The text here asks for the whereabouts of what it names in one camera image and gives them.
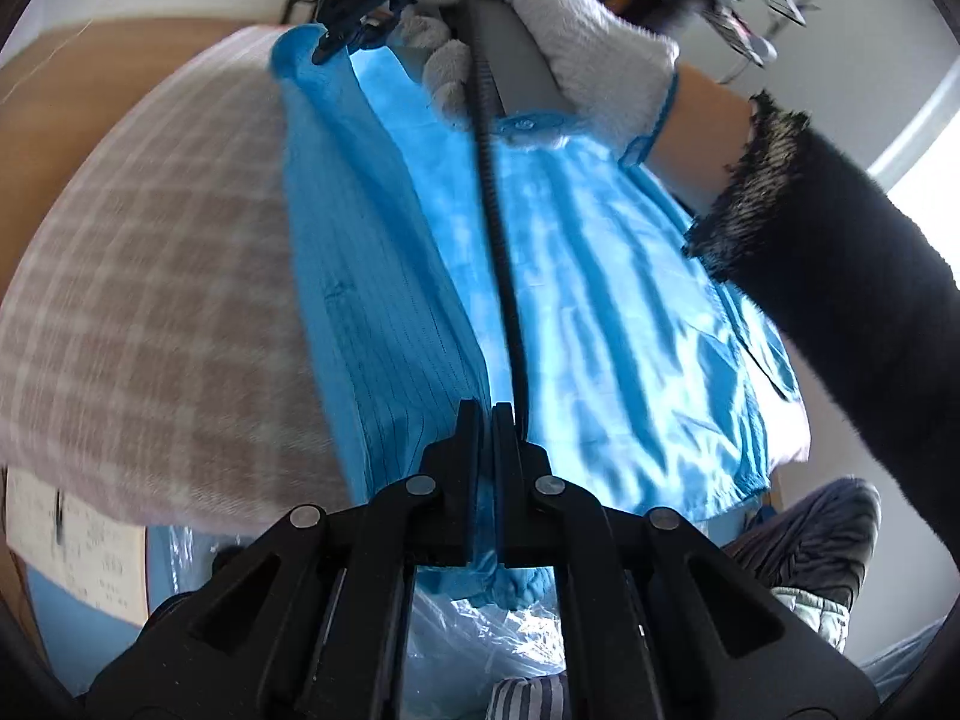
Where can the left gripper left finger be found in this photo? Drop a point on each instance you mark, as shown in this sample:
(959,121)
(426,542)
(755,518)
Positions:
(310,620)

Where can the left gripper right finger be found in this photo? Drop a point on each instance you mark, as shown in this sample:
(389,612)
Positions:
(657,621)

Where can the light blue striped coat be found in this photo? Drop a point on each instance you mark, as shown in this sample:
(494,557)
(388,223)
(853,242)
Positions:
(651,385)

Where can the black sleeved right forearm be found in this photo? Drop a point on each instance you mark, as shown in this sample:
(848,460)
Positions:
(814,242)

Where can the black metal clothes rack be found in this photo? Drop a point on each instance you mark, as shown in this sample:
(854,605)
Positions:
(755,47)

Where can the white gloved right hand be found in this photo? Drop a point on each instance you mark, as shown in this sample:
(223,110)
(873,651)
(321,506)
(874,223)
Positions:
(620,79)

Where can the clear plastic bag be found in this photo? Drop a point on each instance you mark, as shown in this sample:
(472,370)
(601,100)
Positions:
(456,653)

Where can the zebra striped trousers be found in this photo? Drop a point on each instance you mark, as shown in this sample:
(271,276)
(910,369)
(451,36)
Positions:
(812,558)

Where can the pink plaid bed blanket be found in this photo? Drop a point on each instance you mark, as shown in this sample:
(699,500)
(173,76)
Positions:
(153,362)

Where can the window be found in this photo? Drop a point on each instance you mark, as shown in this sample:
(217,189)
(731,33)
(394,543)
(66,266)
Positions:
(919,170)

